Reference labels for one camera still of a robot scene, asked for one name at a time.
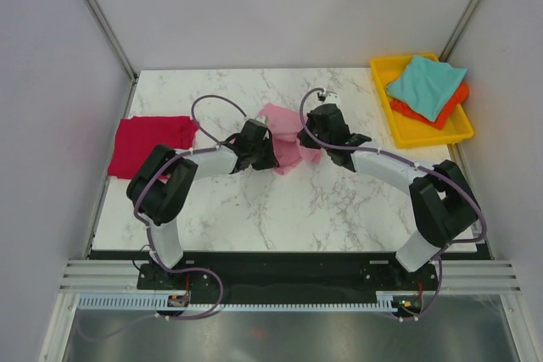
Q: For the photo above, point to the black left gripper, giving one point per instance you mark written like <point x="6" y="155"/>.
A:
<point x="271" y="161"/>

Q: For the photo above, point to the teal folded t shirt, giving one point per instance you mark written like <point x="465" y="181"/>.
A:
<point x="426" y="86"/>

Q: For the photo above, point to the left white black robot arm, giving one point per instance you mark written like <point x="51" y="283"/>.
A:
<point x="160" y="188"/>

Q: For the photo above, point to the left aluminium corner post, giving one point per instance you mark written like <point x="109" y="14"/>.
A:
<point x="111" y="38"/>

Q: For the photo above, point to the aluminium frame rail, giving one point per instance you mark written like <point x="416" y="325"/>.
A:
<point x="459" y="277"/>

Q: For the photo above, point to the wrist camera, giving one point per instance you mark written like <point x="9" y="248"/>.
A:
<point x="263" y="119"/>
<point x="328" y="97"/>

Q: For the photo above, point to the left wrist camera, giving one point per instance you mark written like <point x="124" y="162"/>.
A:
<point x="263" y="119"/>

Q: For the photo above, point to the folded magenta t shirt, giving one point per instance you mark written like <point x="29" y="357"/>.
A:
<point x="136" y="137"/>

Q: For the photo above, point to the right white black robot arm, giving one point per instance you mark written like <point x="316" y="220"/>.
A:
<point x="442" y="202"/>

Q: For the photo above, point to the orange folded t shirt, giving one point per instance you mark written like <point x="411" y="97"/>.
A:
<point x="460" y="95"/>

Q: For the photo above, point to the yellow plastic tray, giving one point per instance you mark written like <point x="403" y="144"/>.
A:
<point x="408" y="132"/>

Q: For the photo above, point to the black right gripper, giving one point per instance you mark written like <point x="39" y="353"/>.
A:
<point x="310" y="123"/>

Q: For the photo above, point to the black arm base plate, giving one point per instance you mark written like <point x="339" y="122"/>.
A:
<point x="286" y="278"/>

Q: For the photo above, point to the aluminium corner post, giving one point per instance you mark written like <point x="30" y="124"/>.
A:
<point x="459" y="29"/>
<point x="111" y="38"/>

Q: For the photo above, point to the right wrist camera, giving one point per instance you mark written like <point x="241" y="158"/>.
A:
<point x="328" y="97"/>

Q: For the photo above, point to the pink t shirt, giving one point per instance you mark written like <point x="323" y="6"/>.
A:
<point x="284" y="125"/>

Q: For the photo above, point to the right aluminium corner post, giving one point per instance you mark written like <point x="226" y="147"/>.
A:
<point x="459" y="29"/>

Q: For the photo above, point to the white slotted cable duct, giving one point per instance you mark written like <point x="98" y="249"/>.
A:
<point x="166" y="303"/>

